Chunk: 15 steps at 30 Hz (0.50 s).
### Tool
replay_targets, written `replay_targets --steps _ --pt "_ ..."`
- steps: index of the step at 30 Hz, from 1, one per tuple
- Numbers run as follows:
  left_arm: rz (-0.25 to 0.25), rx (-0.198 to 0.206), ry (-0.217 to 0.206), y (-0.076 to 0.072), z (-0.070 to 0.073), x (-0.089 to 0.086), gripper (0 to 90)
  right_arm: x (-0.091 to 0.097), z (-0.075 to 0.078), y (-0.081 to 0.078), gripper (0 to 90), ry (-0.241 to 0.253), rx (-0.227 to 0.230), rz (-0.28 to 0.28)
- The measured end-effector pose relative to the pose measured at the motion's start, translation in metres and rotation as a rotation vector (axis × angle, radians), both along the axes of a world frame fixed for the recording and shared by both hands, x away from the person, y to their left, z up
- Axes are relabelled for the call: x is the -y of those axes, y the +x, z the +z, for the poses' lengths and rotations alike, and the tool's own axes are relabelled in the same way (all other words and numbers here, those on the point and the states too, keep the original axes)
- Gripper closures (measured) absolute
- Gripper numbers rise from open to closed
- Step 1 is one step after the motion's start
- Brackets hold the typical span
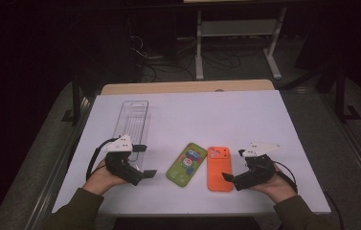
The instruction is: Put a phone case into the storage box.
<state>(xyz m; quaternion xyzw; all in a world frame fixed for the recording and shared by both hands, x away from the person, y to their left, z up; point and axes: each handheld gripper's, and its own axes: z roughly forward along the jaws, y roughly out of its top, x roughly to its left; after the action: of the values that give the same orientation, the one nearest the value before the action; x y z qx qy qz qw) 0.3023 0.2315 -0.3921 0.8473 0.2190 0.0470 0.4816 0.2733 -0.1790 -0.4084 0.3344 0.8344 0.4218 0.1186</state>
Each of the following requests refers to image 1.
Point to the orange phone case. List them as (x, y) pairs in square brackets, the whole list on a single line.
[(219, 169)]

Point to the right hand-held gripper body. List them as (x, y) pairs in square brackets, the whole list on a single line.
[(258, 148)]

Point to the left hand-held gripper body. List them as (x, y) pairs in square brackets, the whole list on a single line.
[(117, 145)]

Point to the white metal stand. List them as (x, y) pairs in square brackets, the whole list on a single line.
[(199, 48)]

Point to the person's left hand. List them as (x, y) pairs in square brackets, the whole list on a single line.
[(100, 180)]

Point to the green clown phone case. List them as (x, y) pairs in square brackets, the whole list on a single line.
[(181, 172)]

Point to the clear plastic tray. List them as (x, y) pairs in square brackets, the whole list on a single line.
[(133, 121)]

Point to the person's right hand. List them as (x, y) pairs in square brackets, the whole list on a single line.
[(277, 188)]

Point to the black metal stand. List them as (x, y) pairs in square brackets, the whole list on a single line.
[(76, 96), (340, 92)]

